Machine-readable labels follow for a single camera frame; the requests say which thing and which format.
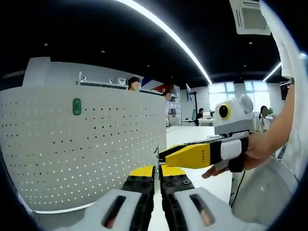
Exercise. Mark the monitor on black stand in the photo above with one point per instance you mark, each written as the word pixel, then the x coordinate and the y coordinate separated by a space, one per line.
pixel 192 101

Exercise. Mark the window with blinds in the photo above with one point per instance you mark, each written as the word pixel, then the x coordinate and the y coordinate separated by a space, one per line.
pixel 238 96

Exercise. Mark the short ceiling light strip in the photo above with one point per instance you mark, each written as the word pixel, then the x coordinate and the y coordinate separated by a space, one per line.
pixel 272 71

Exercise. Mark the dark monitor with red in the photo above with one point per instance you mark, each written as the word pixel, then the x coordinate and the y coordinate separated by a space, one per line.
pixel 285 91

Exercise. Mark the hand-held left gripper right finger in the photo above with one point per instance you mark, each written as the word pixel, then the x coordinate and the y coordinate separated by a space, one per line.
pixel 175 192

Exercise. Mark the white perforated mounting plate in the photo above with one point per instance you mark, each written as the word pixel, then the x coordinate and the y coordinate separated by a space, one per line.
pixel 84 154

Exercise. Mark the long ceiling light strip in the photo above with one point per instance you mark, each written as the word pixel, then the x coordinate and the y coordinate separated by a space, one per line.
pixel 173 36

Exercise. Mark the person's right hand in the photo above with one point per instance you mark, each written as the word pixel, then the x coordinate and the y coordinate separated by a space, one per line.
pixel 260 149

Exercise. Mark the ceiling air conditioner unit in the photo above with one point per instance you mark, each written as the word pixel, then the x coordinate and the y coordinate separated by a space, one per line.
pixel 251 18

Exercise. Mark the white basket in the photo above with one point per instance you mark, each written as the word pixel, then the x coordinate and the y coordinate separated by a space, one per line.
pixel 122 81

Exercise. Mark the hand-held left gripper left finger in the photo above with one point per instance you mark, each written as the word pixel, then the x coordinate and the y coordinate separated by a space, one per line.
pixel 139 192

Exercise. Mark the white mesh office chair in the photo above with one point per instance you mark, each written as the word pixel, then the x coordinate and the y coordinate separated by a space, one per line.
pixel 264 192

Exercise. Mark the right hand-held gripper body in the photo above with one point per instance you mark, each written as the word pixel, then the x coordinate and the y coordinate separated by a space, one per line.
pixel 232 120

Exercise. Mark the person's white shirt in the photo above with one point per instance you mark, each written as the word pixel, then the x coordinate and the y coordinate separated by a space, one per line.
pixel 296 108

